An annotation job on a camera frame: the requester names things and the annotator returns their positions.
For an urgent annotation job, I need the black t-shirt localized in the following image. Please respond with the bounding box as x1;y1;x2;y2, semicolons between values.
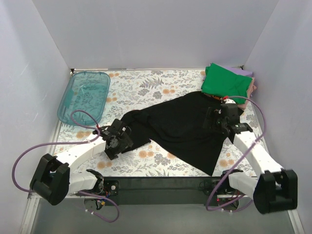
121;91;226;176

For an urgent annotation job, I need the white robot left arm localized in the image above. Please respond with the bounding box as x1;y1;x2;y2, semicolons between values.
30;119;133;205

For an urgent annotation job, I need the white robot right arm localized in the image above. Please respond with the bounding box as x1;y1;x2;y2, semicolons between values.
203;99;298;214

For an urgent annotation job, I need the green folded t-shirt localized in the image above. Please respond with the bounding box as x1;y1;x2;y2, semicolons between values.
201;63;253;98

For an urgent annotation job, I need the pink folded t-shirt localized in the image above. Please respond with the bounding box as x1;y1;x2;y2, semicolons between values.
238;77;257;111

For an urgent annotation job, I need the floral patterned table mat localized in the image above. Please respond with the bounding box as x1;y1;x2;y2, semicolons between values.
53;70;262;177

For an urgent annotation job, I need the lavender folded t-shirt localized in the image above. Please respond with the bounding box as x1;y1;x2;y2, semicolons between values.
223;66;253;77

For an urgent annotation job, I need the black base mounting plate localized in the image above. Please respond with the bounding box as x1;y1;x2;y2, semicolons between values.
101;176;221;205

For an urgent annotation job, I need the teal transparent plastic tray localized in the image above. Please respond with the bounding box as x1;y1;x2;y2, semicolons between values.
57;71;111;126

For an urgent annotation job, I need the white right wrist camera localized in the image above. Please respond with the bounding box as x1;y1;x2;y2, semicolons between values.
222;97;236;104

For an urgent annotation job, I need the aluminium frame rail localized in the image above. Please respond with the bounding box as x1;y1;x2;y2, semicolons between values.
21;194;304;234

